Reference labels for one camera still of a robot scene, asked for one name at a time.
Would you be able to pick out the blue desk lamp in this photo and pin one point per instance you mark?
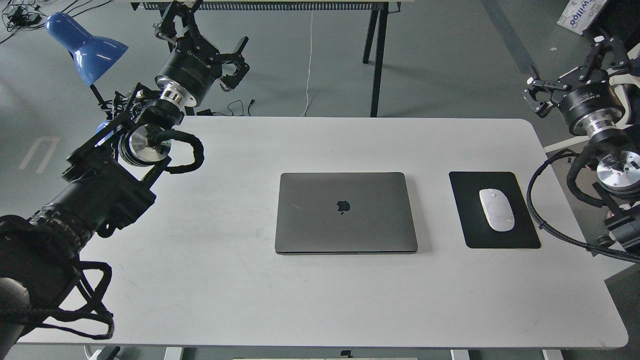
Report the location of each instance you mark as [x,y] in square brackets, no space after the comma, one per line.
[93,55]

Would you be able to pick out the white printed cardboard box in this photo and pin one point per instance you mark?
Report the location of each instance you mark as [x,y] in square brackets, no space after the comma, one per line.
[578,15]

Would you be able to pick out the black mouse pad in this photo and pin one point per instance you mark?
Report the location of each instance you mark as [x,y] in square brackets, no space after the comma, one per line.
[477,233]

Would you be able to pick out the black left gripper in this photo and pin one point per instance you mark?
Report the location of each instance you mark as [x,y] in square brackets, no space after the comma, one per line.
[189,70]

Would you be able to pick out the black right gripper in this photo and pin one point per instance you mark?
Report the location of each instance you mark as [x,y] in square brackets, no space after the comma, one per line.
[592,109]

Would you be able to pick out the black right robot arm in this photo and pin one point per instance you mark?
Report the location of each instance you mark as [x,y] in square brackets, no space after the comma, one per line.
[606,172]

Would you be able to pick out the white computer mouse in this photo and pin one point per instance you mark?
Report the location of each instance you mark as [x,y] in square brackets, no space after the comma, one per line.
[496,209]

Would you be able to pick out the grey laptop computer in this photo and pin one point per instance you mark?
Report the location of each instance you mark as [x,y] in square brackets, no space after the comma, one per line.
[344,213]

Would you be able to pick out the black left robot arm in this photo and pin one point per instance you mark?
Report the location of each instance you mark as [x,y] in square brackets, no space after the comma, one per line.
[109,186]

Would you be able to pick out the black-legged background table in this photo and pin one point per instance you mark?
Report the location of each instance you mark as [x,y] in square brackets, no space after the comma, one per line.
[376,31]

